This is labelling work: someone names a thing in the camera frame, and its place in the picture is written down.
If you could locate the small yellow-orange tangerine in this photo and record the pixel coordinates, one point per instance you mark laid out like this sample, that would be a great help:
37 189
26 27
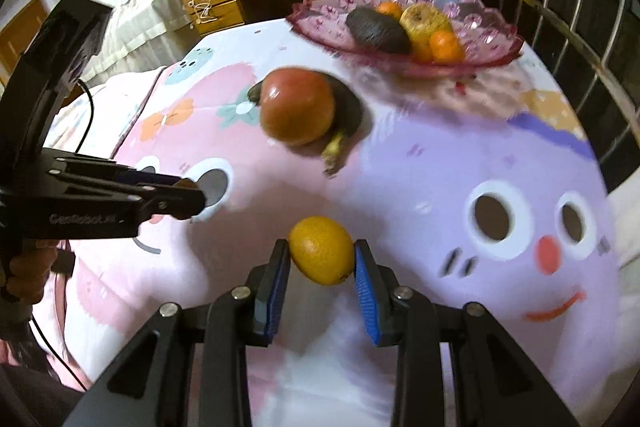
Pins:
322 252

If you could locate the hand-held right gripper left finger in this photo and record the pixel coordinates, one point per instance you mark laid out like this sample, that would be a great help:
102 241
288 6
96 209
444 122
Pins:
274 292

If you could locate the dark overripe banana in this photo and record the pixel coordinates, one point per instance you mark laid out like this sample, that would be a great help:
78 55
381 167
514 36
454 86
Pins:
350 107

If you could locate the cartoon monster printed tablecloth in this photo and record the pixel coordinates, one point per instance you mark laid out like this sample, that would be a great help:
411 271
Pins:
425 167

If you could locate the wooden door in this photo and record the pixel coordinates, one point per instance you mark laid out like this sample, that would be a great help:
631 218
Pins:
20 37

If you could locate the dark avocado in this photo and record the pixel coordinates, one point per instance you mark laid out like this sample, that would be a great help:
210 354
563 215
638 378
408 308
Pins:
375 32

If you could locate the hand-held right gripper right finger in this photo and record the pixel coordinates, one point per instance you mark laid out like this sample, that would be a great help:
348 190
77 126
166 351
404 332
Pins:
369 299

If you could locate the pink glass fruit bowl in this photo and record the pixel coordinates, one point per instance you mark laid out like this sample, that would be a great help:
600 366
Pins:
325 12

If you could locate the person's left hand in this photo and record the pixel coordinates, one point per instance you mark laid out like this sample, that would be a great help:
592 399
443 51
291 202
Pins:
30 272

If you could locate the lace cloth covered cabinet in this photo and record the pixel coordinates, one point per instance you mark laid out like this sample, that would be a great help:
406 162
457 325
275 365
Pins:
140 7

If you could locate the yellow pear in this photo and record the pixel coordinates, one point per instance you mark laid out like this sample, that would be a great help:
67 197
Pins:
425 22

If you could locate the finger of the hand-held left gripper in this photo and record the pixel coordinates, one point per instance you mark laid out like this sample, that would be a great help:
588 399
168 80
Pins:
175 202
150 179

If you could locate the pink blanket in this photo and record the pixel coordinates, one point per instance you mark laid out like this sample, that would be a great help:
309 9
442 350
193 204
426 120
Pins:
125 107

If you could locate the orange tangerine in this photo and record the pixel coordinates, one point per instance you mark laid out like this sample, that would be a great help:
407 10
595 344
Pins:
446 48
389 9

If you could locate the red apple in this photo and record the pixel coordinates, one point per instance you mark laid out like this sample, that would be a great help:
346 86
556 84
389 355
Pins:
297 107

